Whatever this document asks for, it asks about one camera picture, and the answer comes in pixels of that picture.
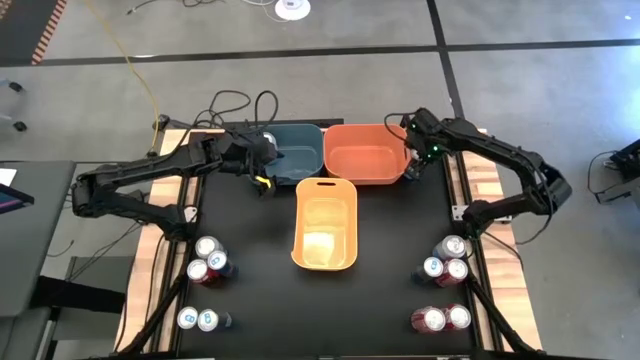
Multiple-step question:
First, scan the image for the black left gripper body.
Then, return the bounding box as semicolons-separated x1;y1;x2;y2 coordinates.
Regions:
219;127;279;176

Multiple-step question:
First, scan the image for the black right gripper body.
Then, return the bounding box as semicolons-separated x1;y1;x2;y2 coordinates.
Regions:
402;107;449;161

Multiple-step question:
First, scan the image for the orange plastic bin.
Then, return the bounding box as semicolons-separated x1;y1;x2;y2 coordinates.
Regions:
323;123;414;186

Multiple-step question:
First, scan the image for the blue plastic bin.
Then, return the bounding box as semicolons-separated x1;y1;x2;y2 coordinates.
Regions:
262;123;325;187

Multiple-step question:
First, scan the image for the yellow plastic bin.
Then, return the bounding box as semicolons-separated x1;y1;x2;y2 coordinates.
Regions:
290;177;359;272

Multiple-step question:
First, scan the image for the white and blue soda can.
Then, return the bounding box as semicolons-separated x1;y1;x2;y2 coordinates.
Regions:
193;234;224;260
431;233;469;261

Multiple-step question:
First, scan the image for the blue silver energy drink can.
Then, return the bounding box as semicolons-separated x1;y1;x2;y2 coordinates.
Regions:
196;308;234;333
205;249;240;279
176;305;200;331
412;255;445;285

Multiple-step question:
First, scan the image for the white round floor device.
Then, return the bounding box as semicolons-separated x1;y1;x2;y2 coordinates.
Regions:
273;0;312;22

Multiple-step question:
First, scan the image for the black floor equipment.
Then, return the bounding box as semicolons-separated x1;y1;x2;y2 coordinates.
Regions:
587;137;640;206

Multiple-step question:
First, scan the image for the office chair base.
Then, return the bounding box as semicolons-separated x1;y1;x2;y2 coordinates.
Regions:
0;77;29;134

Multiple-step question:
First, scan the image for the grey desk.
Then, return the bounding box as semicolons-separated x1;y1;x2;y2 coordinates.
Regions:
0;159;77;360

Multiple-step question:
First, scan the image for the tablet screen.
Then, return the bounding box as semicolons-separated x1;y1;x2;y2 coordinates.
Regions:
0;182;36;216

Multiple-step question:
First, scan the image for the dark floor mat striped edge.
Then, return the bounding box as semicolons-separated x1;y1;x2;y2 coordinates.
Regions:
0;0;69;67

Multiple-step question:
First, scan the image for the black aluminium frame rail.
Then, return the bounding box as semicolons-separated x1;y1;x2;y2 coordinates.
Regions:
443;149;501;354
158;115;345;132
168;164;205;354

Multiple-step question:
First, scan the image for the black cable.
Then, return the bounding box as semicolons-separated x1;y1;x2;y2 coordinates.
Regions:
192;89;253;132
253;89;280;135
383;112;416;146

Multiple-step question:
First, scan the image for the yellow cable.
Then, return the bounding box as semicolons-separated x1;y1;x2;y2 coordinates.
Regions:
84;0;161;151

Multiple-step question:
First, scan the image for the black diagonal frame strut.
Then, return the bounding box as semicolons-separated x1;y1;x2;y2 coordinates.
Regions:
467;274;541;357
117;272;190;357

